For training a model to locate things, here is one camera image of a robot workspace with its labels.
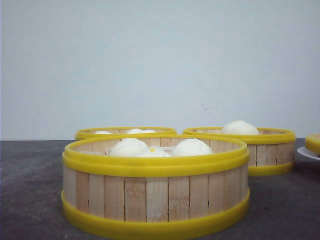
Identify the yellow woven steamer lid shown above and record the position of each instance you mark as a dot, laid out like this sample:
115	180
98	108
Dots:
312	143

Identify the small right back bun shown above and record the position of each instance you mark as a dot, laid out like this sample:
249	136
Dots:
148	131

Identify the small bun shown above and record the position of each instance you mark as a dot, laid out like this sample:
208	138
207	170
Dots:
148	131
102	132

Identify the yellow-dotted white bun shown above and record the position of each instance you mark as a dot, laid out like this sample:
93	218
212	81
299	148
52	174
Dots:
153	153

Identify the left white bun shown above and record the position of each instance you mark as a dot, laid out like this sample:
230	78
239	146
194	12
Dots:
128	147

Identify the small left back bun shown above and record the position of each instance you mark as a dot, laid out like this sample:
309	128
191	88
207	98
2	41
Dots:
102	132

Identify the front bamboo steamer basket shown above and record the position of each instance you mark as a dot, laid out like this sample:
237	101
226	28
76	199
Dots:
134	197

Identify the large white bun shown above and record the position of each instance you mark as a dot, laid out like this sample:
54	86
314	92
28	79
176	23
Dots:
239	127

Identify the white plate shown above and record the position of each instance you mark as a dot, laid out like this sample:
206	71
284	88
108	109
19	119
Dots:
307	153

